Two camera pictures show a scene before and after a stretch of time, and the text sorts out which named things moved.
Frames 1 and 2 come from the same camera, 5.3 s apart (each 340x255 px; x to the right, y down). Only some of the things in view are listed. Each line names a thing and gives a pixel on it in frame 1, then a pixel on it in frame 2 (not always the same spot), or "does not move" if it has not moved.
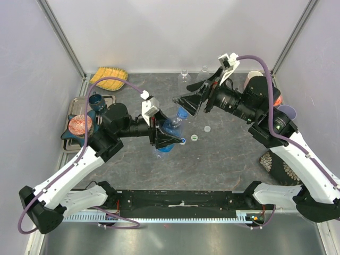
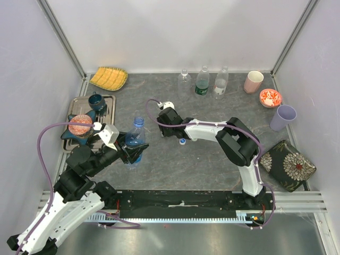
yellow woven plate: [110, 84] does not move
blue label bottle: [174, 126] → [136, 137]
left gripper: [156, 136] → [132, 153]
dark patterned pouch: [278, 169] does not move
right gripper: [214, 83] → [164, 132]
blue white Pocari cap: [183, 141] does not move
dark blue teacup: [96, 102] does not move
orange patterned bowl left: [77, 125] does not move
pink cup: [251, 74] does not move
